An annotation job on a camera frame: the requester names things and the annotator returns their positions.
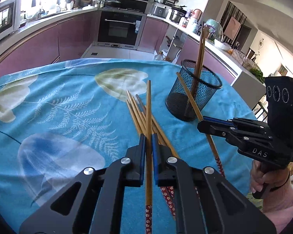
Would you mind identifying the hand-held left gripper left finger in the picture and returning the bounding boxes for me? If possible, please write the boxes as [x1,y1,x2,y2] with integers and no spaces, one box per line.
[19,134,146,234]

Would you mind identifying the wooden chopstick with red end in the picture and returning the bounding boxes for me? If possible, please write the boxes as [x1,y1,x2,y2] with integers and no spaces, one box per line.
[176,72,226,177]
[186,21,205,110]
[188,24,208,110]
[146,80,153,234]

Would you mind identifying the green plant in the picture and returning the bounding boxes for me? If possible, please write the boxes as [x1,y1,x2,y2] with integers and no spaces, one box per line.
[249,68,266,84]

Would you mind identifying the person's right forearm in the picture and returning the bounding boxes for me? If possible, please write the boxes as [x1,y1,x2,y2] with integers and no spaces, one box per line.
[244,171,293,234]

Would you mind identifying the green glass jar appliance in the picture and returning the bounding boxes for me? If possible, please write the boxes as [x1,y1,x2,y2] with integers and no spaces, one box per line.
[205,19,223,42]

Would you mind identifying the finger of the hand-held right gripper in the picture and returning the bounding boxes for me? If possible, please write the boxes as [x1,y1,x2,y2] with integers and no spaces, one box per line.
[197,120,274,152]
[204,116,269,131]

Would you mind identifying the clear plastic bottle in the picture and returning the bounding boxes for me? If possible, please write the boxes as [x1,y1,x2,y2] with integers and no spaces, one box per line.
[154,51,167,62]

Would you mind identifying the stainless steel box appliance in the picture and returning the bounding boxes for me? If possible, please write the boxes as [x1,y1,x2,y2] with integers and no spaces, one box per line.
[150,4,169,18]

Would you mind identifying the thin dark cable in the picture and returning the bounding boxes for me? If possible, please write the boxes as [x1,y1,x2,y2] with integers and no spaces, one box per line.
[0,127,22,145]

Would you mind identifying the pink kettle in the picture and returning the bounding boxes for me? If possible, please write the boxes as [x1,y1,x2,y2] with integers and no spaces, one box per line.
[191,9,204,20]

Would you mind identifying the white bowl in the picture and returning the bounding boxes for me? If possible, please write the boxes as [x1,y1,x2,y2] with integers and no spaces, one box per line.
[214,39,231,51]

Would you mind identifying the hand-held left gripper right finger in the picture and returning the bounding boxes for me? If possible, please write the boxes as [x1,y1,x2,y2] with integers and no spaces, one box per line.
[152,134,277,234]

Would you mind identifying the silver microwave oven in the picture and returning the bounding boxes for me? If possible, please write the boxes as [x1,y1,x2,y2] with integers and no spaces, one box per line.
[0,0,22,48]

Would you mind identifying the black mesh utensil holder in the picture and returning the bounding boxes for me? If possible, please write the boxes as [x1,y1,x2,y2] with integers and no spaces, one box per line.
[165,59,223,122]

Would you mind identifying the person's right hand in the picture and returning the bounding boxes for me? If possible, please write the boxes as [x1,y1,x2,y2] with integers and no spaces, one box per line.
[249,160,290,196]

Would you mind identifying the purple cabinets under white counter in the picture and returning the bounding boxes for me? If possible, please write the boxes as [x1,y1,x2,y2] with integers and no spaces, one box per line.
[139,17,238,84]

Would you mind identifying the curved purple kitchen cabinets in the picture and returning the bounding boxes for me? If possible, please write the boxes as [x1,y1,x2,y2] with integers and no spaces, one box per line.
[0,11,99,84]

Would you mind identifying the framed wall picture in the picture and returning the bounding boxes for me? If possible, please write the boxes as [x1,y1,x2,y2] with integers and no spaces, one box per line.
[228,16,242,41]

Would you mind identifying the bunch of wooden chopsticks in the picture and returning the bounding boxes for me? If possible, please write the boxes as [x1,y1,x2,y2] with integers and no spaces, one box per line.
[126,90,183,216]

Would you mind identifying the group of clear glass cups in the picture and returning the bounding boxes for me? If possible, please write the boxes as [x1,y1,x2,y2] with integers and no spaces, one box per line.
[231,49,252,69]

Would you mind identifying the blue floral tablecloth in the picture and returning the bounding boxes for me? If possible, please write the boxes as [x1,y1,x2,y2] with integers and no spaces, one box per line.
[0,58,257,234]

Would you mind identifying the built-in black oven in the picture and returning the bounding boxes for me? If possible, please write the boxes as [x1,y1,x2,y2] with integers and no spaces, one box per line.
[97,11,147,48]

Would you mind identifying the silver rice cooker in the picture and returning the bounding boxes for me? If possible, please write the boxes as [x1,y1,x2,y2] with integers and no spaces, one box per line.
[169,7,186,24]

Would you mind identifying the white side cabinet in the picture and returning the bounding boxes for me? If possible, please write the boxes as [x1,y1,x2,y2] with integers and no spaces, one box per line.
[231,70,266,108]

